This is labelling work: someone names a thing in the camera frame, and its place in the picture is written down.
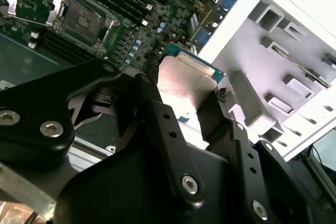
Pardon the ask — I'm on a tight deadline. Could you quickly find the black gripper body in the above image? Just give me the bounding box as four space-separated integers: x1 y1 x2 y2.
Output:
55 120 253 224

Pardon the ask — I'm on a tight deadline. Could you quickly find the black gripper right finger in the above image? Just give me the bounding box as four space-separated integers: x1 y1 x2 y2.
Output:
196 89 313 224

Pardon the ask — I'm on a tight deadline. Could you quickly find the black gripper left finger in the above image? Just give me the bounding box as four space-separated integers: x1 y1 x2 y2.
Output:
0 59 205 206

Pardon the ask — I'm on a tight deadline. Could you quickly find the silver CPU green edge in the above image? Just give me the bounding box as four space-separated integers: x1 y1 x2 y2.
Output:
156 42 227 116

